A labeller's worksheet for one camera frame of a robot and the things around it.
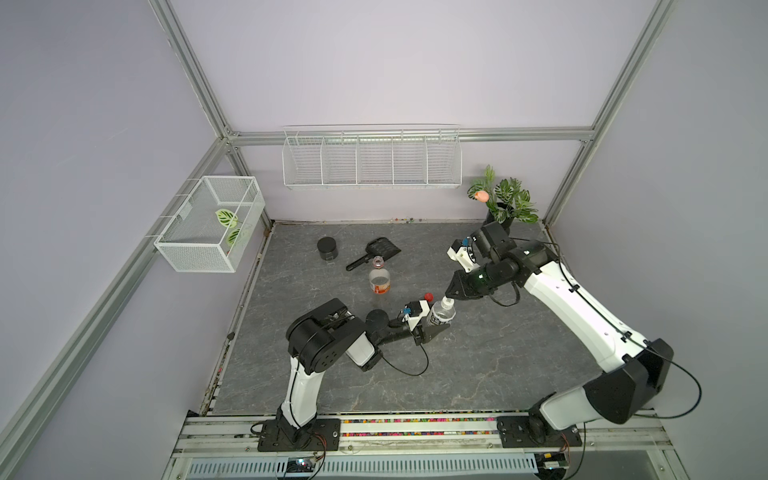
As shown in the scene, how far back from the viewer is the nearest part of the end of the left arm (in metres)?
0.72

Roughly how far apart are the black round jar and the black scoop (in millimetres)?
89

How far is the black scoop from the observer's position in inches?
42.2

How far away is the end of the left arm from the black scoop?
0.37 metres

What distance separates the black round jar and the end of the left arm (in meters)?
0.46

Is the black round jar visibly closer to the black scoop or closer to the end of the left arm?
the black scoop

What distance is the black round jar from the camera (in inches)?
43.5

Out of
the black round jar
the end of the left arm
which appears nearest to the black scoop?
the black round jar
